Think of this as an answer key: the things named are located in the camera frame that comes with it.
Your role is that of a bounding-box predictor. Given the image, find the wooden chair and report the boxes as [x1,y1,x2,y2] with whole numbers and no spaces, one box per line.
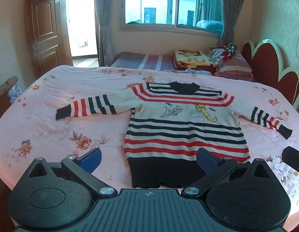
[0,76,18,124]

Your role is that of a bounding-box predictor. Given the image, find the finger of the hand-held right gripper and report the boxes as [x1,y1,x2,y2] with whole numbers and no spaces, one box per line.
[282,146,299,177]

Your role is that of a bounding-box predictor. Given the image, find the striped pillow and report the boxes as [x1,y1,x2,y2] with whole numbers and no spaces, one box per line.
[209,46,257,83]

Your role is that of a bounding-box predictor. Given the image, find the pink floral blanket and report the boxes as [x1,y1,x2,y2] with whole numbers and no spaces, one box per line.
[0,65,299,223]

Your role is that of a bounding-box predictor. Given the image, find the grey curtain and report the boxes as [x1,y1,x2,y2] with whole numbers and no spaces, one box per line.
[94,0,127,66]
[219,0,255,47]

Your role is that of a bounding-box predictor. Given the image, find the red scalloped headboard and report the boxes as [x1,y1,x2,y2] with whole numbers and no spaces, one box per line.
[241,39,299,110]

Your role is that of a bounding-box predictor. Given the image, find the light blue garment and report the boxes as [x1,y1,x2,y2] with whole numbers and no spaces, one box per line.
[164,68,213,76]

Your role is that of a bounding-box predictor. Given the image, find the striped bed sheet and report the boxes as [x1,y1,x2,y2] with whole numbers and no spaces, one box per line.
[109,51,175,71]

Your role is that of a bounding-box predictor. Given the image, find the brown wooden door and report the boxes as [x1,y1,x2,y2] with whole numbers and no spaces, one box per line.
[25,0,74,79]

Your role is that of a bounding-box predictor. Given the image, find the pale blue cloth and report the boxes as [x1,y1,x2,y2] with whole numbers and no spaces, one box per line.
[8,84,25,104]

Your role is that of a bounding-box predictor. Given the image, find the teal quilt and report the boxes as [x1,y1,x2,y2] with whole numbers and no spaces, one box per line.
[196,19,224,35]

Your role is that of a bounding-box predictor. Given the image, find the folded printed blanket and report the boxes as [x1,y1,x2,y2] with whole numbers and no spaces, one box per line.
[173,49,219,74]

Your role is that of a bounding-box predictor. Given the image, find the sliding glass window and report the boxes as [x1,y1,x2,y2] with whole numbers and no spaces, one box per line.
[119,0,227,38]

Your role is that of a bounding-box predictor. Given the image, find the colourful red cloth bundle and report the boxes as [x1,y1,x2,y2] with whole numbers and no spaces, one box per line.
[222,43,237,54]

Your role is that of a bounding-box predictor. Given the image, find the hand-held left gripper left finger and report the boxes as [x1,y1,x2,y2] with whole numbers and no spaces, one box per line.
[27,147,118,197]

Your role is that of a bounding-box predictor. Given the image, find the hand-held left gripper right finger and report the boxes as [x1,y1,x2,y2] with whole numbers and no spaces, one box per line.
[182,148,273,197]

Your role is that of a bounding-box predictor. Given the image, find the striped knit sweater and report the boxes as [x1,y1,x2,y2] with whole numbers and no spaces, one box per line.
[56,82,293,189]

